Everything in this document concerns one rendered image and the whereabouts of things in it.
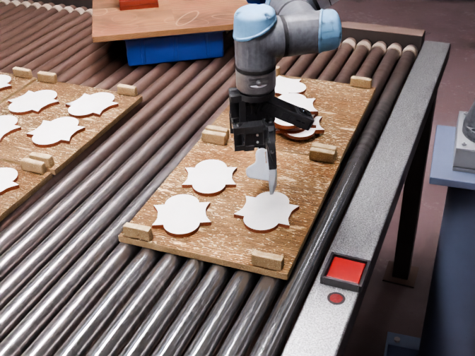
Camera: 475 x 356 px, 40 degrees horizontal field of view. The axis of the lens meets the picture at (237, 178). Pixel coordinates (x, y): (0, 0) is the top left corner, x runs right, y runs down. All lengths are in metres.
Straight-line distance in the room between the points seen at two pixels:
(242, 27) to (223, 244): 0.41
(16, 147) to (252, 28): 0.75
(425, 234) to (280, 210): 1.61
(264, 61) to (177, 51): 0.91
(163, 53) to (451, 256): 1.03
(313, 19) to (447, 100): 2.85
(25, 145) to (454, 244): 1.12
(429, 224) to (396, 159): 1.37
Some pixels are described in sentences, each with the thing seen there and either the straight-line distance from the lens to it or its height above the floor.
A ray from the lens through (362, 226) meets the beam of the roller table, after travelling 1.36.
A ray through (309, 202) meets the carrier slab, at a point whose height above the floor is 0.94.
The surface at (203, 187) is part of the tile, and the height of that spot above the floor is 0.95.
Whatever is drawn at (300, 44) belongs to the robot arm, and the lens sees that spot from 1.20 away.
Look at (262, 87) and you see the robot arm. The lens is 1.21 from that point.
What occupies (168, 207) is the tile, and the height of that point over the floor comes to 0.95.
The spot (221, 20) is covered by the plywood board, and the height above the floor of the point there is 1.04.
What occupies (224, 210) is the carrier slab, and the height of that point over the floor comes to 0.94.
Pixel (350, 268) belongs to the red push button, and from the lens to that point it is 1.23.
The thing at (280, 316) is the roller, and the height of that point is 0.92.
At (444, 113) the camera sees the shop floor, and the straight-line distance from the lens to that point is 3.86.
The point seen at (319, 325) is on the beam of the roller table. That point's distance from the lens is 1.14.
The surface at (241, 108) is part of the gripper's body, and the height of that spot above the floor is 1.17.
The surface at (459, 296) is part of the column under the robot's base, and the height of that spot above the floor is 0.47.
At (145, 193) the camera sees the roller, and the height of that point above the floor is 0.92.
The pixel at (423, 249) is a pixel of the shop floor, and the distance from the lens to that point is 2.80.
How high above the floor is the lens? 1.73
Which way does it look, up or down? 33 degrees down
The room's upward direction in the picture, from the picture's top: 2 degrees counter-clockwise
